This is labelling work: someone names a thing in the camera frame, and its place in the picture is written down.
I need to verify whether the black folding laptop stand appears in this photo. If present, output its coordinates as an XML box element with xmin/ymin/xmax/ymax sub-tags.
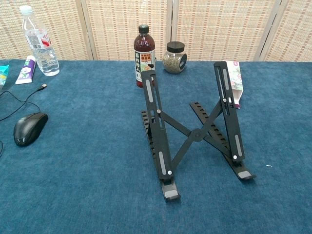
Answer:
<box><xmin>140</xmin><ymin>60</ymin><xmax>257</xmax><ymax>202</ymax></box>

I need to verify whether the glass jar black lid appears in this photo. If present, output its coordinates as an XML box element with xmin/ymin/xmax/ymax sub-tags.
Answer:
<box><xmin>162</xmin><ymin>41</ymin><xmax>188</xmax><ymax>74</ymax></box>

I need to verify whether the dark tea drink bottle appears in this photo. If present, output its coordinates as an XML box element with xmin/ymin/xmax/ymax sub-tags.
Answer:
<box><xmin>133</xmin><ymin>24</ymin><xmax>156</xmax><ymax>89</ymax></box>

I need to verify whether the floral paper box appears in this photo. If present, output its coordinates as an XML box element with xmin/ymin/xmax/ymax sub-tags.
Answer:
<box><xmin>224</xmin><ymin>60</ymin><xmax>244</xmax><ymax>109</ymax></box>

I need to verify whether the blue table cloth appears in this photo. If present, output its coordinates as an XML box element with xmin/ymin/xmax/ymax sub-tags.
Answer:
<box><xmin>0</xmin><ymin>59</ymin><xmax>312</xmax><ymax>234</ymax></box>

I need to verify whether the bamboo folding screen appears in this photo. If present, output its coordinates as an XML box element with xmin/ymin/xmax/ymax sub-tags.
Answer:
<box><xmin>0</xmin><ymin>0</ymin><xmax>312</xmax><ymax>62</ymax></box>

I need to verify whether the black computer mouse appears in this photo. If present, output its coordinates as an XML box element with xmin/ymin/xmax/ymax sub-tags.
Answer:
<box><xmin>13</xmin><ymin>112</ymin><xmax>49</xmax><ymax>147</ymax></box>

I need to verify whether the clear plastic water bottle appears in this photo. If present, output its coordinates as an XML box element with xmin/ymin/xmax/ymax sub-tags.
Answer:
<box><xmin>19</xmin><ymin>5</ymin><xmax>60</xmax><ymax>77</ymax></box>

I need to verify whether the white purple toothpaste tube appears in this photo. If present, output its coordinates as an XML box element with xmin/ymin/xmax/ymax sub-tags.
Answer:
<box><xmin>15</xmin><ymin>55</ymin><xmax>37</xmax><ymax>85</ymax></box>

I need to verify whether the teal snack bag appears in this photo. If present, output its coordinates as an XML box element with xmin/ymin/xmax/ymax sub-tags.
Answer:
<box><xmin>0</xmin><ymin>63</ymin><xmax>10</xmax><ymax>86</ymax></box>

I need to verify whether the black mouse usb cable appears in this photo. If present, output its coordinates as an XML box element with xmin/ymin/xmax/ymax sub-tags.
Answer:
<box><xmin>0</xmin><ymin>83</ymin><xmax>48</xmax><ymax>156</ymax></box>

